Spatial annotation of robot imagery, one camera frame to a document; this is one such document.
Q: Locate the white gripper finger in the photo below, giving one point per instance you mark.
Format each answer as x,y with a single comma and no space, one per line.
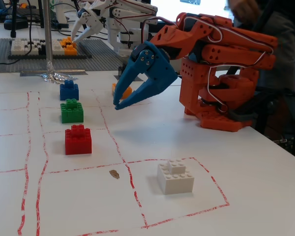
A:
86,34
79,24

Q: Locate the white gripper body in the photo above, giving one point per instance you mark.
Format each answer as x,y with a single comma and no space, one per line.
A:
87,19

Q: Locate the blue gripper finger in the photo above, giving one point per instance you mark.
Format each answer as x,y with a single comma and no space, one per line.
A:
142,95
127,79

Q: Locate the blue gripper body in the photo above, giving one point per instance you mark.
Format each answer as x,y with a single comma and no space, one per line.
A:
160,70

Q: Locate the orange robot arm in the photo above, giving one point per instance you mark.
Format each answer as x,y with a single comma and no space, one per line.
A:
236,49

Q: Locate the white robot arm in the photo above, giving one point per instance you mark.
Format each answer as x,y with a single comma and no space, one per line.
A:
113,32

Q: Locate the grey tape marker patch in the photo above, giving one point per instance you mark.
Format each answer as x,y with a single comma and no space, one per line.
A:
138,79

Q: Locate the orange toy brick block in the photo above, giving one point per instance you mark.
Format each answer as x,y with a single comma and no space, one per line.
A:
126,93

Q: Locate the blue toy brick block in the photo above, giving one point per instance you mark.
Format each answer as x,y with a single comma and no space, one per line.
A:
68,92

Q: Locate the green toy brick block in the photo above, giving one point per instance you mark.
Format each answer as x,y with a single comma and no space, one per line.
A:
72,113

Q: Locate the red toy brick block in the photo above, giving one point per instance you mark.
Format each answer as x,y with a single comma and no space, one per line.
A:
78,142

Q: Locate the white toy brick block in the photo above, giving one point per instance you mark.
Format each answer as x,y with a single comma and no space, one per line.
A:
177,183

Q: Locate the person hand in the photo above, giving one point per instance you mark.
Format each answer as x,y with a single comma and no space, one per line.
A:
245,11

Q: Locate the white printed stand part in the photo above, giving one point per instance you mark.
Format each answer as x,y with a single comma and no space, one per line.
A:
60,14

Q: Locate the dark grey brick strip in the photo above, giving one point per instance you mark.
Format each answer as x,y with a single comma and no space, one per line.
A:
83,56

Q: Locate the orange brick stack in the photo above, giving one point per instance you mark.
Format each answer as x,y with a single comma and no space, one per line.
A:
70,50

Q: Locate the large grey studded baseplate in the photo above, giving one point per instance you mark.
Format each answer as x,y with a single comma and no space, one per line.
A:
100,59

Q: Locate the shiny metal pole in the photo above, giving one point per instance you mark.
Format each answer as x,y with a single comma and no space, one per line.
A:
48,37

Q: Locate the black and white brick cluster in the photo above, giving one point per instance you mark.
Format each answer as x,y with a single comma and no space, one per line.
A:
38,48

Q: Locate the crumpled silver foil tape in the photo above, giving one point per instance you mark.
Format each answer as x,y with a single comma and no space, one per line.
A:
56,78

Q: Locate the bright white screen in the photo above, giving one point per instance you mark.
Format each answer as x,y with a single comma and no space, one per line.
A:
167,7

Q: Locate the thin black stand pole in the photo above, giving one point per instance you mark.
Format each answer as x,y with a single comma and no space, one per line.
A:
13,22

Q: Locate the long grey tape strip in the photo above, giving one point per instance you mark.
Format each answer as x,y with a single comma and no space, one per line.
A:
29,73

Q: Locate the black desk clamp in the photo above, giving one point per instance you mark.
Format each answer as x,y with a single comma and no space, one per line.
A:
260,103

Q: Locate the person in grey shirt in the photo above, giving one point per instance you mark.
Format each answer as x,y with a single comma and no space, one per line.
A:
277,37

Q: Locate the small electronics board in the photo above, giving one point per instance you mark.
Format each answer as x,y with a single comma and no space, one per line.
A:
285,143

